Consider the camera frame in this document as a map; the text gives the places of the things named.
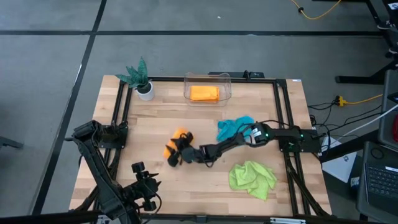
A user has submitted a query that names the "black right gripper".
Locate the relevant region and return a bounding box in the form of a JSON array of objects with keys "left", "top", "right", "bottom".
[{"left": 167, "top": 133, "right": 206, "bottom": 167}]

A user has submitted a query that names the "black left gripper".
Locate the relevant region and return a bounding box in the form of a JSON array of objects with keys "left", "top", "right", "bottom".
[{"left": 123, "top": 161, "right": 162, "bottom": 212}]

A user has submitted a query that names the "orange microfiber towel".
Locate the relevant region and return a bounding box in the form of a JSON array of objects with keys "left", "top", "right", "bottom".
[
  {"left": 190, "top": 85, "right": 220, "bottom": 103},
  {"left": 164, "top": 128, "right": 194, "bottom": 159}
]

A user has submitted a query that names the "teal microfiber towel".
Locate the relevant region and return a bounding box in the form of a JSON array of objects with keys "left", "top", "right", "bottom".
[{"left": 216, "top": 115, "right": 255, "bottom": 143}]

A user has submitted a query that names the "lime green microfiber towel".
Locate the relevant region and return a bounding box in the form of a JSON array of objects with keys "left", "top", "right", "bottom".
[{"left": 228, "top": 160, "right": 278, "bottom": 201}]

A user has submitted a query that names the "clear plastic bin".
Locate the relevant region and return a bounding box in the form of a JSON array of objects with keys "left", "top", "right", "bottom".
[{"left": 183, "top": 70, "right": 232, "bottom": 107}]

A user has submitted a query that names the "artificial plant in white pot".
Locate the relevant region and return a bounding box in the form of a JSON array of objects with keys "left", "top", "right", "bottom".
[{"left": 114, "top": 57, "right": 155, "bottom": 101}]

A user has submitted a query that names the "black chair leg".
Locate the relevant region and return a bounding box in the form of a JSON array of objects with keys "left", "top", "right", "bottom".
[{"left": 0, "top": 136, "right": 24, "bottom": 149}]

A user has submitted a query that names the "white cardboard box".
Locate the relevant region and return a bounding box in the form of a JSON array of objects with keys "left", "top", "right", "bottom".
[{"left": 320, "top": 136, "right": 358, "bottom": 184}]

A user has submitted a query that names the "black laptop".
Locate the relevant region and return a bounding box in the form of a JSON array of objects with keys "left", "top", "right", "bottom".
[{"left": 356, "top": 141, "right": 398, "bottom": 223}]

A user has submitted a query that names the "grey equipment case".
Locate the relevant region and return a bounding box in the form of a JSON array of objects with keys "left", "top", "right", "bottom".
[{"left": 377, "top": 70, "right": 398, "bottom": 150}]

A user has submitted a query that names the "black metal rig frame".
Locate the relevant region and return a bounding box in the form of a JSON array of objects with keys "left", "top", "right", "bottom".
[{"left": 74, "top": 76, "right": 331, "bottom": 218}]

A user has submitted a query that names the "silver metal bracket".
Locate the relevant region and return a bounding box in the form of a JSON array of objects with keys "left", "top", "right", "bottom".
[{"left": 269, "top": 217, "right": 307, "bottom": 224}]

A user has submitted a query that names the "black power cable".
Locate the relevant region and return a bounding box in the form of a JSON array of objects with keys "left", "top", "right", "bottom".
[{"left": 307, "top": 98, "right": 383, "bottom": 138}]

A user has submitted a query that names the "yellow extension cord plug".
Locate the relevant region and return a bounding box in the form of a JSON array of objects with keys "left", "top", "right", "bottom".
[{"left": 335, "top": 93, "right": 384, "bottom": 108}]

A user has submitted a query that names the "yellow floor cable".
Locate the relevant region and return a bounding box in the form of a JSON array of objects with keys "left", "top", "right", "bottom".
[{"left": 290, "top": 0, "right": 342, "bottom": 21}]

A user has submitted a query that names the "black desk leg frame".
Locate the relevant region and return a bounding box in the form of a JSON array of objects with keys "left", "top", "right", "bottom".
[{"left": 335, "top": 0, "right": 398, "bottom": 85}]

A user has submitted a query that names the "white cable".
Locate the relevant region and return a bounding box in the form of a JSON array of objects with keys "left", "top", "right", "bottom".
[{"left": 337, "top": 104, "right": 398, "bottom": 139}]

